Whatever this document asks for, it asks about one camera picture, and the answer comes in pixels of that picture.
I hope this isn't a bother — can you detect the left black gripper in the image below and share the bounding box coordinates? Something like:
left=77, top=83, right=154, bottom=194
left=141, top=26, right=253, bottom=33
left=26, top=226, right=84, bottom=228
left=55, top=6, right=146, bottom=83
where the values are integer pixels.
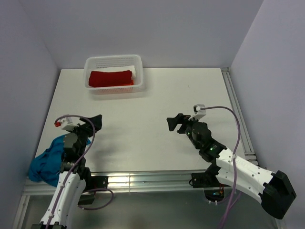
left=66, top=114, right=102, bottom=156

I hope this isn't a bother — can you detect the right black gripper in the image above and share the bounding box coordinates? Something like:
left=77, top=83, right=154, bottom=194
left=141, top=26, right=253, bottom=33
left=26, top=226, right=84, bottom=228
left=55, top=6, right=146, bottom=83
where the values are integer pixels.
left=167, top=113, right=202, bottom=149

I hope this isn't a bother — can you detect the dark red t shirt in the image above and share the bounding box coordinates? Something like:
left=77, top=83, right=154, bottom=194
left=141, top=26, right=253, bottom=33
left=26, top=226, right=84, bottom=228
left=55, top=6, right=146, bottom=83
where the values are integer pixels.
left=89, top=71, right=132, bottom=88

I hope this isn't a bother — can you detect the white plastic basket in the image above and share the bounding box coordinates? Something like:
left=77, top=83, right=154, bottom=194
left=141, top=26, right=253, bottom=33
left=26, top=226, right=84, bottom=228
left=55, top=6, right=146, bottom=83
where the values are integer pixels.
left=83, top=54, right=145, bottom=94

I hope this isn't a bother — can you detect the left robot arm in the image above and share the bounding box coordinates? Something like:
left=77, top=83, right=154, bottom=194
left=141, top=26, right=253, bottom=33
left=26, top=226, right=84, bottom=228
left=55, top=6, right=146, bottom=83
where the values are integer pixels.
left=31, top=114, right=102, bottom=229

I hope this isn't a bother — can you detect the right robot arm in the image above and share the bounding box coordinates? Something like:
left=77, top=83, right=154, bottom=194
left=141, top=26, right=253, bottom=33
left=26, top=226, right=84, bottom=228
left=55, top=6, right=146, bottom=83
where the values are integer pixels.
left=166, top=113, right=296, bottom=219

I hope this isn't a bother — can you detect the rolled white t shirt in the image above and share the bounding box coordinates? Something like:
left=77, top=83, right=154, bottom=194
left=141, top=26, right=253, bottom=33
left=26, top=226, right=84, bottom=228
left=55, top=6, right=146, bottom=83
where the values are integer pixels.
left=103, top=65, right=136, bottom=80

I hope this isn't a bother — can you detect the teal blue t shirt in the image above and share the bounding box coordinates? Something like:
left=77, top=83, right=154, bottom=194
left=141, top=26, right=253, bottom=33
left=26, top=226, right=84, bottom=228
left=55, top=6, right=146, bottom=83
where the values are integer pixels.
left=28, top=134, right=92, bottom=188

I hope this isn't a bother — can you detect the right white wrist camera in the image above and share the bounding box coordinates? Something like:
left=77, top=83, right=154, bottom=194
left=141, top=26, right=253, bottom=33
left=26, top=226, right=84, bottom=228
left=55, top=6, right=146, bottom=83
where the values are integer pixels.
left=188, top=104, right=206, bottom=121

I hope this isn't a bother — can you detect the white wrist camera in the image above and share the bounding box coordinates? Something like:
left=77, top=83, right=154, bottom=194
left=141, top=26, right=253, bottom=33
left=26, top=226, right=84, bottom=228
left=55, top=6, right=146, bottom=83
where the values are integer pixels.
left=188, top=104, right=206, bottom=121
left=54, top=115, right=77, bottom=131

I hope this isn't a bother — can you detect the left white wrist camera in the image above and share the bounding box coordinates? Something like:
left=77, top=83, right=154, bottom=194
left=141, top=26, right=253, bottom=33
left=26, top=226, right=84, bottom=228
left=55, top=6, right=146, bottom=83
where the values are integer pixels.
left=54, top=115, right=77, bottom=131

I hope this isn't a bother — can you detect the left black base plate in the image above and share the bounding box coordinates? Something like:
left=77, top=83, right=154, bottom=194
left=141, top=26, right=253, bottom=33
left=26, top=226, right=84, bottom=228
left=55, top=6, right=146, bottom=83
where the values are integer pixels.
left=84, top=176, right=108, bottom=192

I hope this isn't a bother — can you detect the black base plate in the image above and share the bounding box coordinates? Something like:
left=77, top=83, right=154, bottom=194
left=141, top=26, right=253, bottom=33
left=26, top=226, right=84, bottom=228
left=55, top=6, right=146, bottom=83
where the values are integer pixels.
left=84, top=176, right=108, bottom=192
left=189, top=172, right=222, bottom=188

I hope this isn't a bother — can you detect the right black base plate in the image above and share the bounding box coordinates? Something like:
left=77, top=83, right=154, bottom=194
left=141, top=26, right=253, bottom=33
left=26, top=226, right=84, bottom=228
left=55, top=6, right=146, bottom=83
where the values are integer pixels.
left=189, top=172, right=222, bottom=188

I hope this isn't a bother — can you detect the right side aluminium rail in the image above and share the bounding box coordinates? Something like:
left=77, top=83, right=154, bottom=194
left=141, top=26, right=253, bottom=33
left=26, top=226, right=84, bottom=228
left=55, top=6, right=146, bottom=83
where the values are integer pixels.
left=221, top=68, right=259, bottom=166

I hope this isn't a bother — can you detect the aluminium rail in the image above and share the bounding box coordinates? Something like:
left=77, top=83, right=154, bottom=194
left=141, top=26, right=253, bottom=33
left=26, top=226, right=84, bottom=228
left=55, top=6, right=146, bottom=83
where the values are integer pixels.
left=221, top=68, right=259, bottom=166
left=22, top=170, right=215, bottom=197

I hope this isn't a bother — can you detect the front aluminium rail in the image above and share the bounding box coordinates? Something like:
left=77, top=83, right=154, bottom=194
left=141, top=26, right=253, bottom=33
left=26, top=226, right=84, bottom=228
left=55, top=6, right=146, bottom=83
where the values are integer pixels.
left=22, top=170, right=215, bottom=197

